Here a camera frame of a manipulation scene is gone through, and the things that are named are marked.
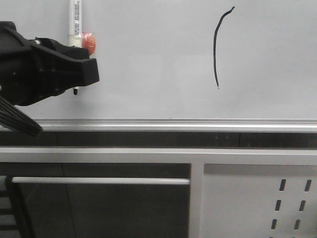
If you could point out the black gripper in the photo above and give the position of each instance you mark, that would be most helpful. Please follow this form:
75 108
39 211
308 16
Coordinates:
60 67

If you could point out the red round magnet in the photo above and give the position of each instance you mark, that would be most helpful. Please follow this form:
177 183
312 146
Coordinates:
89 42

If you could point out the white whiteboard marker pen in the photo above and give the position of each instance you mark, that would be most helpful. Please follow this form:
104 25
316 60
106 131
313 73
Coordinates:
75 23

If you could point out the white horizontal metal rod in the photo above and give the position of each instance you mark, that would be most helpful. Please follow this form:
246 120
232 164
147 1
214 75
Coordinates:
146 181

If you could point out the black marker stroke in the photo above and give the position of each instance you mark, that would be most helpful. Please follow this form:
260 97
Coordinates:
214 50

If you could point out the white perforated metal panel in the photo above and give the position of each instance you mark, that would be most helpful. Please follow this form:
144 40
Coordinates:
259 201

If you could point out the whiteboard with aluminium frame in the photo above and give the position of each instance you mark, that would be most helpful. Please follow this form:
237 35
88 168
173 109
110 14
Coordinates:
156 67

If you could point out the white metal stand frame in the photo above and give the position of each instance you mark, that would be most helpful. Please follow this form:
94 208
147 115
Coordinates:
197 158

